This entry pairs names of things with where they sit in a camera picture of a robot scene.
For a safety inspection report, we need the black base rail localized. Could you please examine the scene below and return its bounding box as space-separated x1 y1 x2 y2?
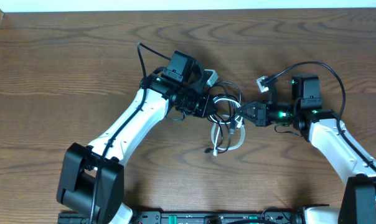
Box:
57 203 341 224

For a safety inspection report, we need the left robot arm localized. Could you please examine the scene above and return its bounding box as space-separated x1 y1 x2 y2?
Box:
57 51 219 223

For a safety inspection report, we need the white usb cable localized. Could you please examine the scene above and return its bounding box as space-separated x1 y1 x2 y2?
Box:
208 96 247 157

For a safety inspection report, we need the black usb cable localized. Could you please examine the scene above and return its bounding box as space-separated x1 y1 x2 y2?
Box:
204 80 243 154

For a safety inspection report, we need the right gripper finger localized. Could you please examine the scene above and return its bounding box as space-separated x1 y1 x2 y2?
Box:
237 102 256 114
238 113 258 124

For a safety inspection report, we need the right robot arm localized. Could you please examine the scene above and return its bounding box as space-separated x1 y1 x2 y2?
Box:
236 75 376 223

